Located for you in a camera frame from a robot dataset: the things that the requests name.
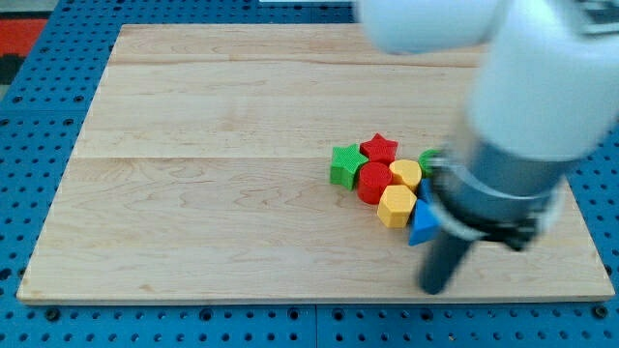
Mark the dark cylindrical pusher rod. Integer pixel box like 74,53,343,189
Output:
418,229,474,295

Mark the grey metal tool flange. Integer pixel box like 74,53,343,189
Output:
430,127,572,251

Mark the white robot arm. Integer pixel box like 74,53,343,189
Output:
355,0,618,294

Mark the blue block behind triangle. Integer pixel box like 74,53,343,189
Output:
417,178,433,205

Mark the green round block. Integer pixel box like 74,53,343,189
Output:
418,149,440,178

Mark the yellow hexagon block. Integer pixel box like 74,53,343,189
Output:
377,185,417,228

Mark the yellow heart block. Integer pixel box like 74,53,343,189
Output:
389,159,423,191

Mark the red cylinder block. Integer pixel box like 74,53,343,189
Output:
357,162,393,205

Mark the red star block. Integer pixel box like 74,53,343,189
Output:
360,133,398,165

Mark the green star block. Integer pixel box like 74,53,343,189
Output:
329,144,368,190

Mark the wooden board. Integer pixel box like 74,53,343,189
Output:
17,24,615,305

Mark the red and black mat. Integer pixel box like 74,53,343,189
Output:
1,11,51,85

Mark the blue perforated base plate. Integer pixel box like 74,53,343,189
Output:
1,0,618,347

